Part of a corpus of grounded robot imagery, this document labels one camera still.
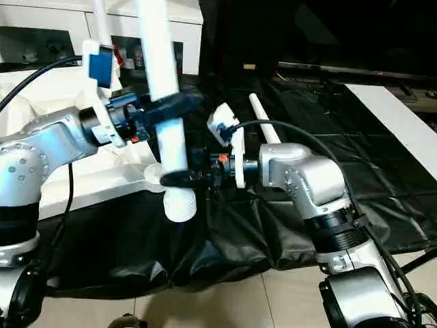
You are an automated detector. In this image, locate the white tapered table leg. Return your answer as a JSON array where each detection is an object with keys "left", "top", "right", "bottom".
[
  {"left": 249, "top": 94, "right": 283, "bottom": 144},
  {"left": 91, "top": 0, "right": 114, "bottom": 47},
  {"left": 135, "top": 0, "right": 198, "bottom": 223}
]

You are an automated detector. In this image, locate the dark metal bar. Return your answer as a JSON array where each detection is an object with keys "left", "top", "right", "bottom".
[{"left": 278, "top": 61, "right": 437, "bottom": 78}]

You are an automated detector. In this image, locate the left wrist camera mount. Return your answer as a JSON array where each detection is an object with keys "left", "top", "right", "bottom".
[{"left": 83, "top": 40, "right": 126, "bottom": 149}]

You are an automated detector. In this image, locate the white plastic table top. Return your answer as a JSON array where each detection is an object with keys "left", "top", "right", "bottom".
[{"left": 0, "top": 59, "right": 171, "bottom": 223}]

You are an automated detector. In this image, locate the black stand pole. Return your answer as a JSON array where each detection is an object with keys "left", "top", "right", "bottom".
[{"left": 399, "top": 249, "right": 437, "bottom": 275}]

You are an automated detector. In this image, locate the white flat board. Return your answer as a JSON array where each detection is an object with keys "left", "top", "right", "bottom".
[{"left": 344, "top": 83, "right": 437, "bottom": 172}]

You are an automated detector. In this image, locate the robot arm base with cables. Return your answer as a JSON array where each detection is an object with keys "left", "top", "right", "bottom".
[{"left": 392, "top": 252, "right": 437, "bottom": 328}]

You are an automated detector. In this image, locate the black work mat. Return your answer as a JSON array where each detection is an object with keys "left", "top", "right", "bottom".
[{"left": 33, "top": 68, "right": 433, "bottom": 298}]

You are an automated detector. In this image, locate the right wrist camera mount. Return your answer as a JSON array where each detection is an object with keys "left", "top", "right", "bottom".
[{"left": 207, "top": 104, "right": 246, "bottom": 189}]

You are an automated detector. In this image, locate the white sideboard cabinet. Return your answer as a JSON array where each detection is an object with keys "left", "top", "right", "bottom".
[{"left": 0, "top": 0, "right": 203, "bottom": 75}]

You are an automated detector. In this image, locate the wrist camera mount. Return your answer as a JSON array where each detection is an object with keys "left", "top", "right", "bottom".
[
  {"left": 83, "top": 40, "right": 126, "bottom": 149},
  {"left": 207, "top": 104, "right": 246, "bottom": 189}
]

